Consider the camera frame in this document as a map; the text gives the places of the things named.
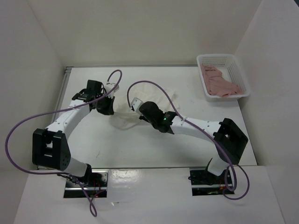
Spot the white skirt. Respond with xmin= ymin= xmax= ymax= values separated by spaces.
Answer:
xmin=109 ymin=83 xmax=173 ymax=131

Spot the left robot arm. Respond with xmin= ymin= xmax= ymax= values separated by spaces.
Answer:
xmin=32 ymin=80 xmax=119 ymax=187

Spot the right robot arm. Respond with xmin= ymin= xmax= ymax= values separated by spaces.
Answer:
xmin=131 ymin=98 xmax=248 ymax=183

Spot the pink skirt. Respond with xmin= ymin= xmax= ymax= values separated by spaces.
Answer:
xmin=200 ymin=64 xmax=243 ymax=98

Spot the white plastic basket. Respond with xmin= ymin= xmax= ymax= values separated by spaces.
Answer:
xmin=196 ymin=54 xmax=250 ymax=101

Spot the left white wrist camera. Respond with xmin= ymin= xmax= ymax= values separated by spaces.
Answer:
xmin=104 ymin=82 xmax=119 ymax=98

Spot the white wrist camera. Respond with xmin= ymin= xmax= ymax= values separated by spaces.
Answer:
xmin=104 ymin=82 xmax=119 ymax=98
xmin=131 ymin=97 xmax=143 ymax=112

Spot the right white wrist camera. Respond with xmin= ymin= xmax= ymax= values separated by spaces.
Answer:
xmin=131 ymin=97 xmax=143 ymax=112

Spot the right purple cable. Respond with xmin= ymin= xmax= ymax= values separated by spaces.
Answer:
xmin=126 ymin=80 xmax=250 ymax=201

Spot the purple cable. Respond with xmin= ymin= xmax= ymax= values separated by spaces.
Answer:
xmin=6 ymin=69 xmax=123 ymax=217
xmin=126 ymin=80 xmax=250 ymax=201

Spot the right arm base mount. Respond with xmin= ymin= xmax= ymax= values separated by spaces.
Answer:
xmin=188 ymin=168 xmax=234 ymax=196

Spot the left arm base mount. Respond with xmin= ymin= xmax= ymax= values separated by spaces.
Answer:
xmin=64 ymin=169 xmax=108 ymax=198

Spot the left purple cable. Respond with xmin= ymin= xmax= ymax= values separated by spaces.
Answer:
xmin=6 ymin=69 xmax=123 ymax=217

